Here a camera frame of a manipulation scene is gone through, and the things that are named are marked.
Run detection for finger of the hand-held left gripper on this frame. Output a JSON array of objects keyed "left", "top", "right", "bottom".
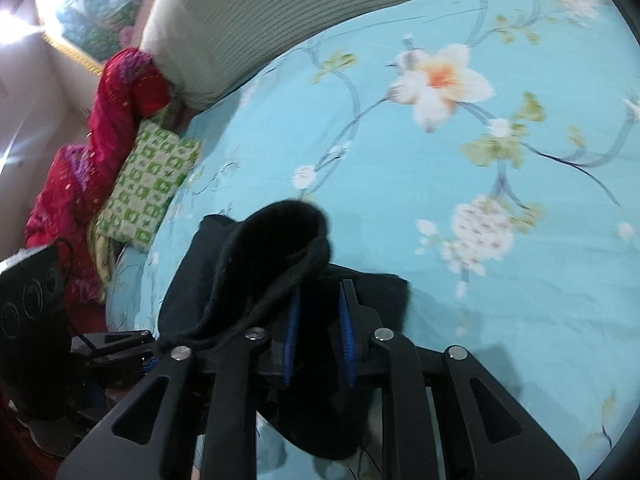
[
  {"left": 77, "top": 329, "right": 157, "bottom": 357},
  {"left": 90, "top": 355, "right": 157, "bottom": 378}
]

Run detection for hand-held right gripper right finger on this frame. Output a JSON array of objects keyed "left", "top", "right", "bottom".
[{"left": 339, "top": 280, "right": 581, "bottom": 480}]

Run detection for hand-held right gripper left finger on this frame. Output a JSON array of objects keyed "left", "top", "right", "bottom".
[{"left": 55, "top": 287, "right": 302, "bottom": 480}]

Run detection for black pants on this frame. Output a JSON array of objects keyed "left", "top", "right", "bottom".
[{"left": 156, "top": 200, "right": 412, "bottom": 461}]

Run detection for yellow green cloth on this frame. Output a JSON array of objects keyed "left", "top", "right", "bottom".
[{"left": 87, "top": 225, "right": 123, "bottom": 287}]

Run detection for blue floral bed sheet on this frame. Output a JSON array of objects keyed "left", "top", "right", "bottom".
[{"left": 105, "top": 0, "right": 640, "bottom": 480}]

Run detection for green checked pillow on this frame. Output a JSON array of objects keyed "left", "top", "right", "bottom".
[{"left": 92, "top": 120, "right": 201, "bottom": 253}]

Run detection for red pink patterned cloth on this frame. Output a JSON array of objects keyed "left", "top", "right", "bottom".
[{"left": 25, "top": 47, "right": 173, "bottom": 306}]

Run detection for gold framed landscape picture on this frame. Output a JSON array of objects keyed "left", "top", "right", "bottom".
[{"left": 35, "top": 0, "right": 166, "bottom": 78}]

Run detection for grey striped pillow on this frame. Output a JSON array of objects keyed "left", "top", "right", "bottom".
[{"left": 140, "top": 0, "right": 601, "bottom": 111}]

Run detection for black cable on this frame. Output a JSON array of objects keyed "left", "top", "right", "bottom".
[{"left": 52, "top": 237, "right": 108, "bottom": 357}]

